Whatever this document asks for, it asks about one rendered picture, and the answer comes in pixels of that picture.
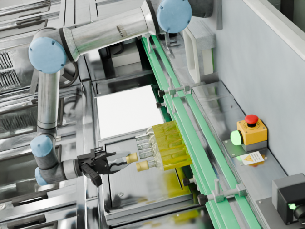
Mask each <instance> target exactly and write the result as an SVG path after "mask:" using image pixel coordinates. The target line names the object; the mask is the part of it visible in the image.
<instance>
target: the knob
mask: <svg viewBox="0 0 305 229"><path fill-rule="evenodd" d="M293 215H294V217H295V218H296V219H297V220H298V221H299V223H300V224H301V225H302V224H305V204H302V205H300V206H298V207H297V208H296V209H295V210H294V212H293Z"/></svg>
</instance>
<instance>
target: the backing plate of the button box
mask: <svg viewBox="0 0 305 229"><path fill-rule="evenodd" d="M223 143H224V145H225V147H226V149H227V151H228V153H229V154H230V156H231V157H232V158H233V157H237V156H240V155H245V154H249V153H253V152H257V151H261V150H265V149H268V148H267V147H264V148H260V149H256V150H252V151H247V152H246V151H245V150H244V149H243V147H242V145H241V144H240V145H234V144H233V142H232V141H231V139H229V140H225V141H223Z"/></svg>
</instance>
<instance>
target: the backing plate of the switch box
mask: <svg viewBox="0 0 305 229"><path fill-rule="evenodd" d="M255 202H256V204H257V206H258V207H259V209H260V211H261V213H262V215H263V216H264V218H265V220H266V222H267V224H268V225H269V227H270V229H300V228H303V227H305V224H302V225H301V224H300V223H299V222H296V223H292V224H288V225H285V223H284V222H283V220H282V218H281V217H280V215H279V213H278V212H277V210H276V208H275V207H274V205H273V203H272V197H269V198H265V199H260V200H257V201H255Z"/></svg>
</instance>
